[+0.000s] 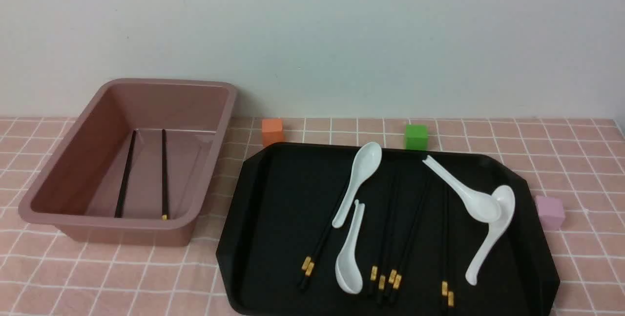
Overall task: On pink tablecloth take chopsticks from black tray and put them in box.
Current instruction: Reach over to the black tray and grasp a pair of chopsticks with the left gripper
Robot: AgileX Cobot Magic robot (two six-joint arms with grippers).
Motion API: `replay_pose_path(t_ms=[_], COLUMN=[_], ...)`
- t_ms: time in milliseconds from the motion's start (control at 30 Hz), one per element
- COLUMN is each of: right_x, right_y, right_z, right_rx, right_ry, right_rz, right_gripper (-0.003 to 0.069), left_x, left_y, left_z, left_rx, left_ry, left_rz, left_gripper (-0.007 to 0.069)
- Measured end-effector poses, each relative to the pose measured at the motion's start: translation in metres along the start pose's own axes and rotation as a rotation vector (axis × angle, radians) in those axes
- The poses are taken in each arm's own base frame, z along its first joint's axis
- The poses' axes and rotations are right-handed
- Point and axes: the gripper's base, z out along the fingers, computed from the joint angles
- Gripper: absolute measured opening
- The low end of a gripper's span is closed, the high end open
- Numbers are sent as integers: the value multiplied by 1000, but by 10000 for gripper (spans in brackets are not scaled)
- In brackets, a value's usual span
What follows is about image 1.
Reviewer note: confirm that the orange cube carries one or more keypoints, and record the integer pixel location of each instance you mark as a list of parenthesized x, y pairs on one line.
[(272, 131)]

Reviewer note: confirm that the white spoon upper left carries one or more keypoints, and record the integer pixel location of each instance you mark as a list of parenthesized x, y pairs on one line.
[(365, 163)]

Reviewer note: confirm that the white spoon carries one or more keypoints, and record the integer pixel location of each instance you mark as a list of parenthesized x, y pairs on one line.
[(365, 163), (347, 273), (480, 206), (506, 200)]

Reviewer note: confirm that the black plastic tray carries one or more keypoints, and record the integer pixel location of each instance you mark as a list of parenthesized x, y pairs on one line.
[(277, 251)]

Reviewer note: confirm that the green cube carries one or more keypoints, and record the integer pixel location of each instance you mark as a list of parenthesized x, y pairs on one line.
[(416, 137)]

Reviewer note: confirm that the black chopstick left pair outer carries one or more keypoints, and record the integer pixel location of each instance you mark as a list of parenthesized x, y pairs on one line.
[(318, 247)]

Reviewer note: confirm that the black chopstick pair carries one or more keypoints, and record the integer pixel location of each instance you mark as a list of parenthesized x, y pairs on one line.
[(318, 247), (322, 250)]

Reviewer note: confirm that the black chopstick left pair inner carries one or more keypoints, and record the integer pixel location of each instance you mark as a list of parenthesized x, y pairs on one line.
[(322, 250)]

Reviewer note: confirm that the white spoon lower left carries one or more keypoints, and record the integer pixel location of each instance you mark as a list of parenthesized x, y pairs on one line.
[(347, 273)]

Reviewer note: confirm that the black chopstick gold band bin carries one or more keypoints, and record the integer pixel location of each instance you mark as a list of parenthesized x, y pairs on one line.
[(164, 177)]

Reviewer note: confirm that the mauve plastic bin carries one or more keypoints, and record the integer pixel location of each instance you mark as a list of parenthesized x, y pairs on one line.
[(77, 189)]

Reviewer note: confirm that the white spoon upper right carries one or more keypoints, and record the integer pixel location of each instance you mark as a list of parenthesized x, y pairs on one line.
[(480, 206)]

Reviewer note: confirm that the white spoon far right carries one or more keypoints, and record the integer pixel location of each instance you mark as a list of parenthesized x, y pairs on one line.
[(506, 200)]

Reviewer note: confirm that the pink cube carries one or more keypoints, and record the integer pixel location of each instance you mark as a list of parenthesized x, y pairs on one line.
[(550, 211)]

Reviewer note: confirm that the pink checkered tablecloth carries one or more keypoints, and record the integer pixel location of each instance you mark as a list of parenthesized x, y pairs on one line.
[(46, 273)]

